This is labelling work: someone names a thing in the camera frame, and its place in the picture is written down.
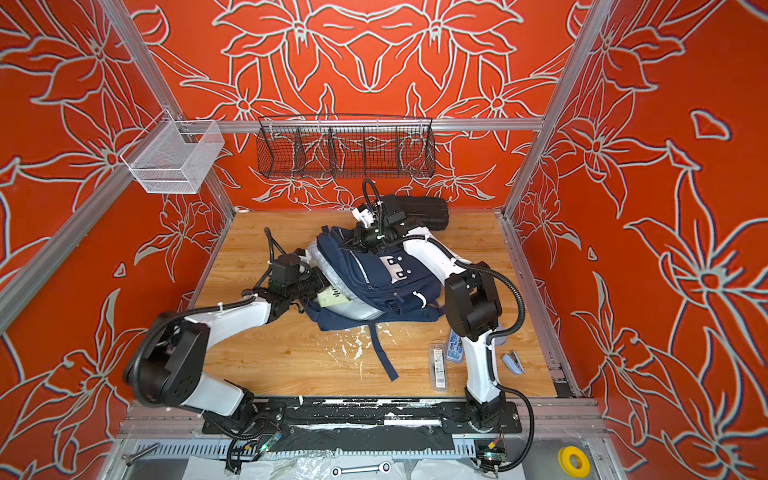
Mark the blue stapler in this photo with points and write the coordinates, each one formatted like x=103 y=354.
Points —
x=513 y=363

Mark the blue stationery set pack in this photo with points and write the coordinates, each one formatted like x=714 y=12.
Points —
x=454 y=349

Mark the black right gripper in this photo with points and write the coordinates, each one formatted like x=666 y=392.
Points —
x=360 y=233

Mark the white wire wall basket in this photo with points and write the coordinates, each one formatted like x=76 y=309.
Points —
x=164 y=158

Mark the Chinese history picture book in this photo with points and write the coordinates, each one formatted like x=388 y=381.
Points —
x=330 y=297

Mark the yellow tape roll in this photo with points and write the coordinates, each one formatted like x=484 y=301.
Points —
x=574 y=462

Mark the black plastic tool case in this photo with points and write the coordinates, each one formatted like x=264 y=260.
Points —
x=431 y=212

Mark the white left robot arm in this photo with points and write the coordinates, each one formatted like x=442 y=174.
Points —
x=167 y=369

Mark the silver combination wrench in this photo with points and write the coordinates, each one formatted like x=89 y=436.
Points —
x=381 y=468

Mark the clear pencil case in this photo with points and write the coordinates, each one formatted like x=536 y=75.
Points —
x=438 y=366

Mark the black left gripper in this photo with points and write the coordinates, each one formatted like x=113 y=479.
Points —
x=321 y=281

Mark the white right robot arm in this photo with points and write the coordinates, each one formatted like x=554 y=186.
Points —
x=481 y=304

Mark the black wire wall basket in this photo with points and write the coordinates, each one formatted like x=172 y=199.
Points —
x=351 y=147

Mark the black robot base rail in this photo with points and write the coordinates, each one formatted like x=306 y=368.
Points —
x=449 y=415

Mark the navy blue student backpack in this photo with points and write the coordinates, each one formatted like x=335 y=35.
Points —
x=386 y=287

